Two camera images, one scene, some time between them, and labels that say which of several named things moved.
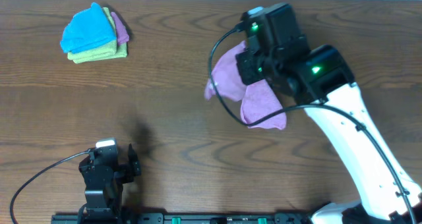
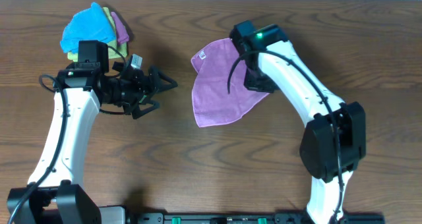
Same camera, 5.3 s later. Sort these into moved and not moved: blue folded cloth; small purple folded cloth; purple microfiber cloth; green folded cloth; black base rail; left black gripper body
Moved: purple microfiber cloth; left black gripper body
Not moved: black base rail; blue folded cloth; green folded cloth; small purple folded cloth
